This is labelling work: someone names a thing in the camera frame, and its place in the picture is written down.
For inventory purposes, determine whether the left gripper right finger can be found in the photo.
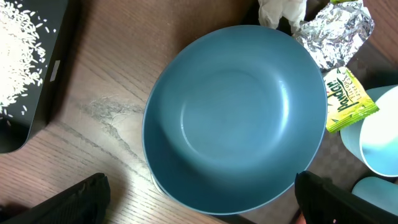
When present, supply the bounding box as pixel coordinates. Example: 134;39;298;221
295;171;397;223

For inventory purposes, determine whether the crumpled aluminium foil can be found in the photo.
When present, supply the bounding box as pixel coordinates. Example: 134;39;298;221
293;0;375;73

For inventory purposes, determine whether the pile of white rice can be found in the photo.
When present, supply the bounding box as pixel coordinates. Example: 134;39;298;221
1;0;57;118

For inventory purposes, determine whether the light blue cup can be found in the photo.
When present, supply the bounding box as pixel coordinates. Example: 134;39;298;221
351;177;397;215

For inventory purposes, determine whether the dark blue bowl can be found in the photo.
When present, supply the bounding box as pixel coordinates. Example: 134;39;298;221
142;25;327;215

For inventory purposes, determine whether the yellow green snack wrapper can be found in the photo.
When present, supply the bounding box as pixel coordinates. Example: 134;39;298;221
323;0;380;134

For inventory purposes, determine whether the crumpled white tissue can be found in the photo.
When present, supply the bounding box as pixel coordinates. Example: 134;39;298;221
258;0;307;34

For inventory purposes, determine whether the black tray bin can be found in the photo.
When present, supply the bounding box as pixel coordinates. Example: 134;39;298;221
1;0;80;154

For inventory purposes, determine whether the light blue bowl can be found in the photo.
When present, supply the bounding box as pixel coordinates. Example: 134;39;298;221
340;85;397;177

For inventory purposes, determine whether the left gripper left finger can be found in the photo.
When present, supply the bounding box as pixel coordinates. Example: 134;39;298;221
1;173;111;224

